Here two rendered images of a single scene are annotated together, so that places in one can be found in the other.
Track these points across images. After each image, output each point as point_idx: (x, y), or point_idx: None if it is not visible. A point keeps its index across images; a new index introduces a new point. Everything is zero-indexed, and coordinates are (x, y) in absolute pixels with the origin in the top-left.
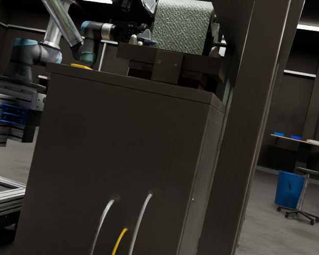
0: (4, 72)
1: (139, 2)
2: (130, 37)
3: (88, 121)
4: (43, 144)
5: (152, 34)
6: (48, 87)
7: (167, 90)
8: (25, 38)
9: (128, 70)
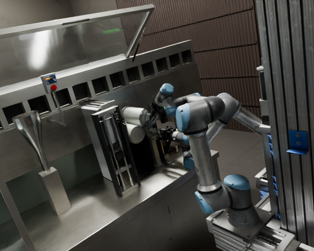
0: (255, 209)
1: (157, 115)
2: (178, 130)
3: None
4: None
5: (158, 130)
6: (217, 162)
7: None
8: (236, 174)
9: (180, 144)
